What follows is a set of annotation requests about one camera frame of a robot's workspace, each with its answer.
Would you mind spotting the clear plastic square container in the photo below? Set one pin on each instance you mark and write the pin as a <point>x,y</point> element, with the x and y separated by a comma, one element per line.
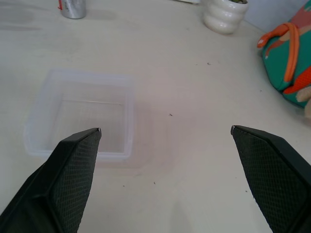
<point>80,109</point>

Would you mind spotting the green and orange bag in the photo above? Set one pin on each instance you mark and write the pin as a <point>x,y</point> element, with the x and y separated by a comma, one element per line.
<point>289,60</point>

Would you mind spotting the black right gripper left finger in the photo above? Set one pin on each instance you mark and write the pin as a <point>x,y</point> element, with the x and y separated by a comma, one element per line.
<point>60,184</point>

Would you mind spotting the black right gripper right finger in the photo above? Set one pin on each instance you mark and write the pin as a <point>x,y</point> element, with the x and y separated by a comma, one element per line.
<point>274,179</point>

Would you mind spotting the white ribbed ceramic plant pot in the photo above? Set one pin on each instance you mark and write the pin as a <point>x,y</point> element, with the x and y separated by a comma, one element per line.
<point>224,15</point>

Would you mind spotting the silver metal can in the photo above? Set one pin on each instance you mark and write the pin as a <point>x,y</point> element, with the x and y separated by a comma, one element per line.
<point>73,8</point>

